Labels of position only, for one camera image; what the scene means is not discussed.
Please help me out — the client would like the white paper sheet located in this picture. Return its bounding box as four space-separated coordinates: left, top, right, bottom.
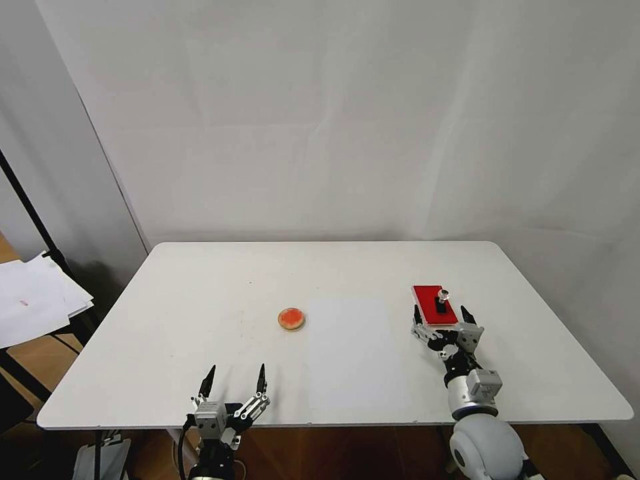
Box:
307 297 414 411

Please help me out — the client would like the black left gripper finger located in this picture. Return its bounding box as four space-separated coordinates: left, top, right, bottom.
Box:
189 364 217 409
235 363 271 422

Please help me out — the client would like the red rectangular ink pad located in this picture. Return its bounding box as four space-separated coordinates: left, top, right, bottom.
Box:
412 284 461 329

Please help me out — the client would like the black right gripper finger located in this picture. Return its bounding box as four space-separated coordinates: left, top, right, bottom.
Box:
409 305 444 352
459 304 486 335

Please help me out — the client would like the white grey floor device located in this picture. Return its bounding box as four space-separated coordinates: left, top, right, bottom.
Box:
73 429 132 480

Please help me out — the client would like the round orange ink pad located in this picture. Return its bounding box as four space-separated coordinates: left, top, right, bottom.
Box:
277 307 307 333

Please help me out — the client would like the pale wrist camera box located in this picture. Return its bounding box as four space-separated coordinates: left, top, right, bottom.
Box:
193 401 227 431
457 323 485 355

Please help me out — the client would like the black tripod stand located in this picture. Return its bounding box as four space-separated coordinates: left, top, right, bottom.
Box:
0 147 82 406

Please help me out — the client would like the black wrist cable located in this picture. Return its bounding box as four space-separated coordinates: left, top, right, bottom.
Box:
177 413 199 480

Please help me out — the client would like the stack of white papers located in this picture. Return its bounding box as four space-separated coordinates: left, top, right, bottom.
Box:
0 251 95 350

